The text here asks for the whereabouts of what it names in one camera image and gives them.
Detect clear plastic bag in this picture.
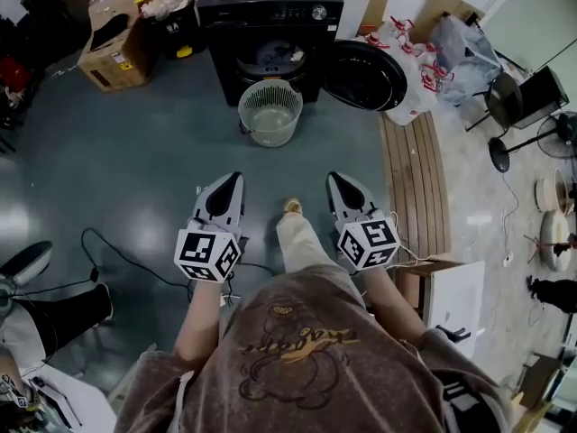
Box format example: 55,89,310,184
427,14,502,107

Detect person's brown printed shirt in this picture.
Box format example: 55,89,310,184
114,266,515,433

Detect person's left forearm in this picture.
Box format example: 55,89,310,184
173,280,223,372

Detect black cabinet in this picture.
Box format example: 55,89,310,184
517,65,571,130

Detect black floor cable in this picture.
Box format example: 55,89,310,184
79,226,195,299

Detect pale green laundry basket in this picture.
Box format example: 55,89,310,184
237,78,304,148

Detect black bin with yellow lid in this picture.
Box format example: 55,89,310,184
134,0,205,60

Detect black washing machine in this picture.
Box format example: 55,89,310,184
197,0,344,107

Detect person's beige trousers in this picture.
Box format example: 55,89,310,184
275,212,326,275

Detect large brown cardboard box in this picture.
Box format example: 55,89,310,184
77,0,157,93

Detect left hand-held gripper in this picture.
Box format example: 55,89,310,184
174,171,250,284

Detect black equipment bundle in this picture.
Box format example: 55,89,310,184
527,275,577,315

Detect white floor cable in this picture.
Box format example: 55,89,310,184
499,169,520,268

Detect black floor fan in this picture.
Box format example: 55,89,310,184
489,110,577,174

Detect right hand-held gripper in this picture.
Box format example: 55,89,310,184
326,171,402,272

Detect person's right forearm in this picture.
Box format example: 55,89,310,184
358,266,428,349

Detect flat cardboard sheet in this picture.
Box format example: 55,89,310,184
412,0,487,44

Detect round white floor device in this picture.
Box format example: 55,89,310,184
539,209,577,272
535,167,572,214

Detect wooden slatted board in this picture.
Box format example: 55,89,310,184
378,111,453,259

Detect black round chair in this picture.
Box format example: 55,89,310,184
466,72,525,133

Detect white side table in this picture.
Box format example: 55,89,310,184
396,259,486,360

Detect small brown cardboard box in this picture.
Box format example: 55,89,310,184
358,0,391,39

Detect round black glass door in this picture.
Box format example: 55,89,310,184
322,39,409,113

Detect white bags with red handles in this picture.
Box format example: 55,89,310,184
360,15,454,126

